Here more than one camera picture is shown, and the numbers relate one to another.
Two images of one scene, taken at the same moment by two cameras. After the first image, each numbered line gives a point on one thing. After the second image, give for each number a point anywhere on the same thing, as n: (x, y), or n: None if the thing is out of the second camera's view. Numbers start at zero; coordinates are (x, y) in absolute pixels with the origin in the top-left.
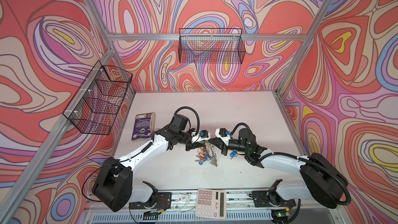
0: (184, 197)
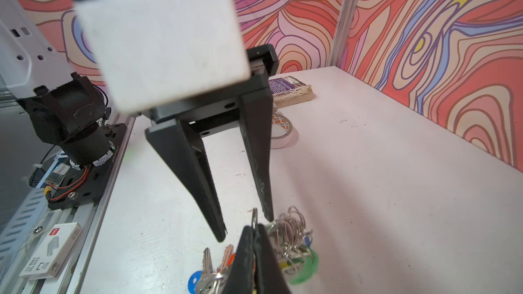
0: (52, 252)
